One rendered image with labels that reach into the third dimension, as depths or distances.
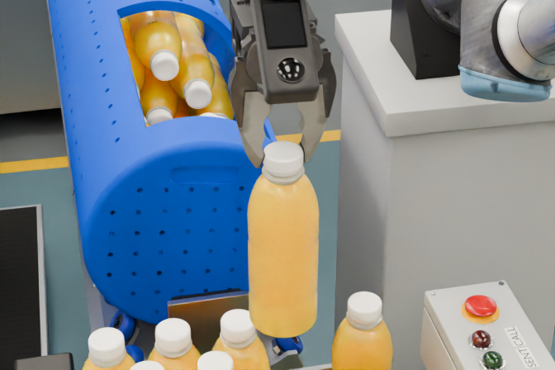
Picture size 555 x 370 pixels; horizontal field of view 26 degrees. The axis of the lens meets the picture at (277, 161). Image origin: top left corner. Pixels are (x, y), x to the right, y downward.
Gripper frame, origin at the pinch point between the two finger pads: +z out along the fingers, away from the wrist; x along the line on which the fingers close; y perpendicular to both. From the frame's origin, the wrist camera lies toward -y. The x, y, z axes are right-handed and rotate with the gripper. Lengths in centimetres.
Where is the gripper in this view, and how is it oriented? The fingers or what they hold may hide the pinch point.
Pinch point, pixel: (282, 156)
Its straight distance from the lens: 116.3
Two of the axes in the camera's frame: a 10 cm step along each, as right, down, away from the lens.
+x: -9.8, 1.2, -1.7
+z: 0.0, 8.4, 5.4
